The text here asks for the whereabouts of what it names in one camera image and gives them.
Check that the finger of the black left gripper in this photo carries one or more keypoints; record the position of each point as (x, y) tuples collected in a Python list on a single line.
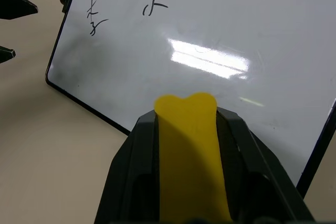
[(13, 5), (5, 54)]

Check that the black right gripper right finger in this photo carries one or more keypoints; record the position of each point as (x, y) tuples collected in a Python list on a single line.
[(257, 176)]

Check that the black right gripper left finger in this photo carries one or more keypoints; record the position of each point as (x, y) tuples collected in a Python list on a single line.
[(136, 171)]

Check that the yellow felt eraser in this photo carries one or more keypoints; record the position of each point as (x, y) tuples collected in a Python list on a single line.
[(191, 155)]

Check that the black-framed whiteboard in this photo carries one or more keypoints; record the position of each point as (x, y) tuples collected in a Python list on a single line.
[(183, 51)]

